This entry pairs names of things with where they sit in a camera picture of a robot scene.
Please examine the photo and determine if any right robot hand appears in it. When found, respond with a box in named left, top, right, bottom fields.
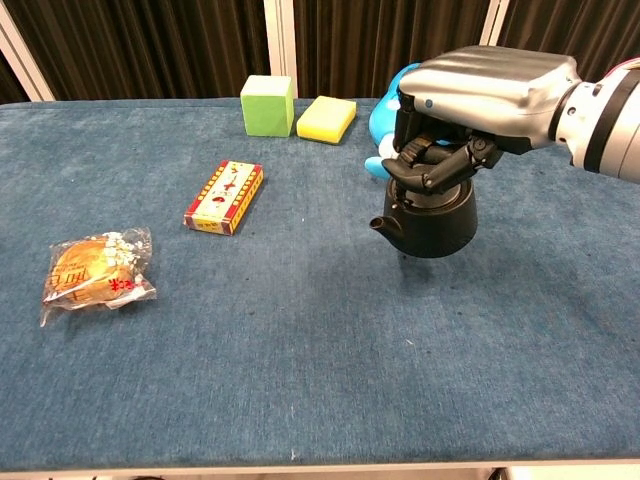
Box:
left=381, top=45, right=584, bottom=195

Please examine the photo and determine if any black teapot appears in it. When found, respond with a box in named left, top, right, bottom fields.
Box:
left=369, top=133, right=478, bottom=259

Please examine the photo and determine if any blue detergent bottle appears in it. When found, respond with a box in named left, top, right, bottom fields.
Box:
left=363, top=62, right=451, bottom=180

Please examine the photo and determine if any yellow sponge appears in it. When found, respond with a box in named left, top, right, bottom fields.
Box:
left=296, top=95, right=358, bottom=146

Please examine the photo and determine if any green cube block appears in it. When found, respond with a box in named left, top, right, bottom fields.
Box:
left=239, top=74, right=295, bottom=139

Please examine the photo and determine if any red yellow card box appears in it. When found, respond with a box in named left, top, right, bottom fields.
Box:
left=183, top=159, right=265, bottom=237

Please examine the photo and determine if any blue table cloth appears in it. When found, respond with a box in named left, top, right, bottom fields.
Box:
left=0, top=97, right=640, bottom=474

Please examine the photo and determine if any black curtain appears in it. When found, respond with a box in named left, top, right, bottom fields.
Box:
left=0, top=0, right=640, bottom=104

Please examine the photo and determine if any wrapped pastry packet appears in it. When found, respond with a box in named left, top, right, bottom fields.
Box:
left=39, top=226, right=158, bottom=329

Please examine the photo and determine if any white frame post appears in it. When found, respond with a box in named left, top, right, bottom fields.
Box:
left=478, top=0, right=510, bottom=49
left=0, top=4, right=56, bottom=103
left=262, top=0, right=299, bottom=99

